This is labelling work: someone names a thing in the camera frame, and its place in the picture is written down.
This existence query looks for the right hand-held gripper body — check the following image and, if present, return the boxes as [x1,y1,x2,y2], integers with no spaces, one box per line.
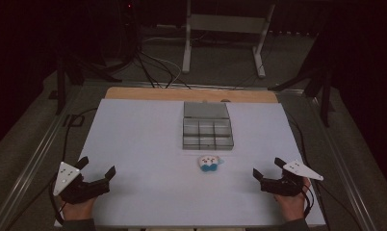
[259,159,324,197]

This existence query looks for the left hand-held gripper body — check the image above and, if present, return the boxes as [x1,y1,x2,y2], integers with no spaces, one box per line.
[52,161,112,205]

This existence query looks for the person's left hand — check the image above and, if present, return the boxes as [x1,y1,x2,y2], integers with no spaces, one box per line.
[61,195,98,222]

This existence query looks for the person's right hand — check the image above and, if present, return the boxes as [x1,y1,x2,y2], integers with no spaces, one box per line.
[272,176,312,223]

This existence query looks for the white table mat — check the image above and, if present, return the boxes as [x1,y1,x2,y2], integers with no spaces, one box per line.
[54,97,326,228]

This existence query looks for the white and blue plush toy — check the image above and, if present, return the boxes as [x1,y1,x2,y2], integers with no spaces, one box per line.
[197,154,225,173]

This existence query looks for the clear plastic compartment box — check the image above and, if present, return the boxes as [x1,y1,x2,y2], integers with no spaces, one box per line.
[182,101,235,151]

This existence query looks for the black tripod stand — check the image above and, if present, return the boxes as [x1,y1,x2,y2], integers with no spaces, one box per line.
[268,18,337,128]
[48,28,142,116]

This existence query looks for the grey metal stand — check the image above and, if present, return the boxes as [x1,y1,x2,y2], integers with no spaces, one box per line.
[181,0,277,80]

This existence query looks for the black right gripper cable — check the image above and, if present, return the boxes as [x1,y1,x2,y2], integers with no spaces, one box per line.
[286,110,364,231]

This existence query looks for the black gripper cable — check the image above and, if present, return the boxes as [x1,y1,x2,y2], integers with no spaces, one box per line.
[47,107,99,226]
[286,110,364,231]

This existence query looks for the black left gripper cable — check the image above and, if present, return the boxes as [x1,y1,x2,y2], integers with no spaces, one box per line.
[47,107,99,226]

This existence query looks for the metal floor rail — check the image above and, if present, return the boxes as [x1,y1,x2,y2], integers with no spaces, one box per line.
[305,92,380,231]
[0,81,87,231]

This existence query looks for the black floor cables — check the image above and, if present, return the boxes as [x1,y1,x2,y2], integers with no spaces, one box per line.
[117,0,193,90]

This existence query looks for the white floor cable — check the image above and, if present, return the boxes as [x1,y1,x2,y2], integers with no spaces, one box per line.
[140,36,186,85]

